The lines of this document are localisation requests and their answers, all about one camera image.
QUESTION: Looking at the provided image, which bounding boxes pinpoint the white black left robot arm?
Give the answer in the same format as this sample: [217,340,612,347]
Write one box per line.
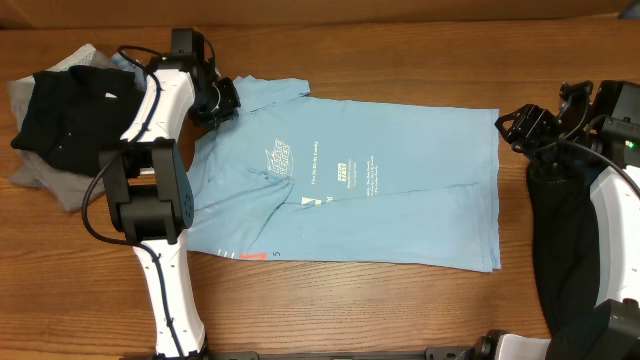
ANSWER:
[97,50,239,359]

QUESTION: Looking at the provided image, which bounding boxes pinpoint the light blue printed t-shirt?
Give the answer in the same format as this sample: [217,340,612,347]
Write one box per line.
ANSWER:
[188,76,501,272]

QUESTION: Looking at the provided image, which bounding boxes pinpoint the blue folded garment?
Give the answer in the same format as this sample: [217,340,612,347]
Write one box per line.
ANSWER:
[111,53,146,84]

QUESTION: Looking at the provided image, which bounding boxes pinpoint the black folded polo shirt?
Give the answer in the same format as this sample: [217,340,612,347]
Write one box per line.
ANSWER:
[11,65,144,176]

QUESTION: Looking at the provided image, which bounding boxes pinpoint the grey folded garment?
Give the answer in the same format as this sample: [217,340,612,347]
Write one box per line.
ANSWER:
[6,49,146,213]

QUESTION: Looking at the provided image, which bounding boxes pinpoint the white mesh folded garment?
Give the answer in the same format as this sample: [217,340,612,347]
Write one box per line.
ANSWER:
[49,44,97,71]

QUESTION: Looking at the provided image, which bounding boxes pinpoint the black garment pile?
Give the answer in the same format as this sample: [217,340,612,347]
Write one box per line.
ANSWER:
[526,162,600,334]

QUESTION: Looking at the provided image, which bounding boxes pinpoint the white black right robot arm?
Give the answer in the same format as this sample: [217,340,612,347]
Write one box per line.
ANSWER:
[462,104,639,359]

